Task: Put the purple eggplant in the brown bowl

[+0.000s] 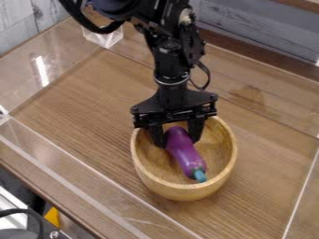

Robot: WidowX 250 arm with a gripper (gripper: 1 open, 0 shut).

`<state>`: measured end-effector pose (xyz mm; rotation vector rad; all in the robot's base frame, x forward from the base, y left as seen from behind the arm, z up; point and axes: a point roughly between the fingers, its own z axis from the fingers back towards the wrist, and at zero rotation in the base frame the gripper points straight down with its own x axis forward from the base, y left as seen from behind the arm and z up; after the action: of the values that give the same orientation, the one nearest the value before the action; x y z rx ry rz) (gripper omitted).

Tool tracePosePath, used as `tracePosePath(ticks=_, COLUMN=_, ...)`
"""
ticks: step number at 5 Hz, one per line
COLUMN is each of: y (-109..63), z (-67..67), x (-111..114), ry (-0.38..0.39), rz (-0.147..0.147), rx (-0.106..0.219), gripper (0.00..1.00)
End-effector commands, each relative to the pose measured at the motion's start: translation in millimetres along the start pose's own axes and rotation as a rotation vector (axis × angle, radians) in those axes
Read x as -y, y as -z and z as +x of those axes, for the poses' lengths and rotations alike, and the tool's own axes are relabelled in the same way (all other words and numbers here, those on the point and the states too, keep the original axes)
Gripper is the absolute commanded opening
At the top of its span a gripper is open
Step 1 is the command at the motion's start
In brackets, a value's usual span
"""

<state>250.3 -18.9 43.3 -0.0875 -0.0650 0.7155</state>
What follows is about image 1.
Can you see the purple toy eggplant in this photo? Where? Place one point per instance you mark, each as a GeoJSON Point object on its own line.
{"type": "Point", "coordinates": [183, 151]}

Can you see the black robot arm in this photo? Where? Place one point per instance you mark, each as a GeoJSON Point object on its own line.
{"type": "Point", "coordinates": [167, 23]}

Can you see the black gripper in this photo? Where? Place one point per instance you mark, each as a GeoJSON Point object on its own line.
{"type": "Point", "coordinates": [174, 103]}

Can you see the clear acrylic tray enclosure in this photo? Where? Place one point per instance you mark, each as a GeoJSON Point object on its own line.
{"type": "Point", "coordinates": [69, 91]}

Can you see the brown wooden bowl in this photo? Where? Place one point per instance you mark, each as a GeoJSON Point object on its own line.
{"type": "Point", "coordinates": [158, 168]}

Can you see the yellow black device corner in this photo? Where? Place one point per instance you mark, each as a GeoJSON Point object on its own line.
{"type": "Point", "coordinates": [51, 223]}

